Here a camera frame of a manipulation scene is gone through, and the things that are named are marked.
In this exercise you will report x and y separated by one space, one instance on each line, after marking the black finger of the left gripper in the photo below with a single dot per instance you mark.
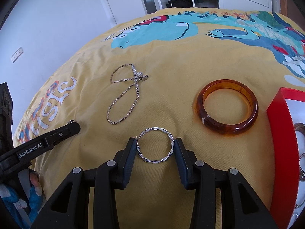
20 157

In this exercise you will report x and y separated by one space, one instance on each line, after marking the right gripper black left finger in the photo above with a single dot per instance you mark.
68 205

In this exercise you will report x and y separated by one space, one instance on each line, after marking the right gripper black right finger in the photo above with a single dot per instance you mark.
241 206

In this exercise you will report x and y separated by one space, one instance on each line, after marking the red jewelry box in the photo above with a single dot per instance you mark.
286 109

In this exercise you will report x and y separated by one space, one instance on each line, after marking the amber resin bangle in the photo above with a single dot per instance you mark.
219 127

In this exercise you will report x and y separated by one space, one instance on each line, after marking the dark brown large bangle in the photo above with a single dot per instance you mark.
300 127

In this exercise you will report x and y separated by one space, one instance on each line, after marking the yellow dinosaur print duvet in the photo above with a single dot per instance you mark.
141 79

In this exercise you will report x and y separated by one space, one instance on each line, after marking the wooden headboard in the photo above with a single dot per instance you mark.
290 10

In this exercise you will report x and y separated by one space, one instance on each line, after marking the wall light switch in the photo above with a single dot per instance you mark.
16 55

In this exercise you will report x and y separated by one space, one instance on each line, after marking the silver bangle in box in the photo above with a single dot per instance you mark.
301 171

